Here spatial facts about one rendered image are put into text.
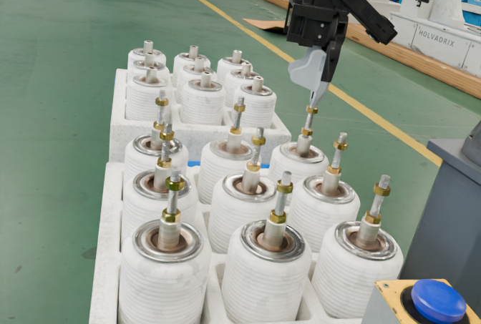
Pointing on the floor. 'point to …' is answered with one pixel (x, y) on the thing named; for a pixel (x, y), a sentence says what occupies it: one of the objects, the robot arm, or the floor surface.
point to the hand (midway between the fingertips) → (318, 98)
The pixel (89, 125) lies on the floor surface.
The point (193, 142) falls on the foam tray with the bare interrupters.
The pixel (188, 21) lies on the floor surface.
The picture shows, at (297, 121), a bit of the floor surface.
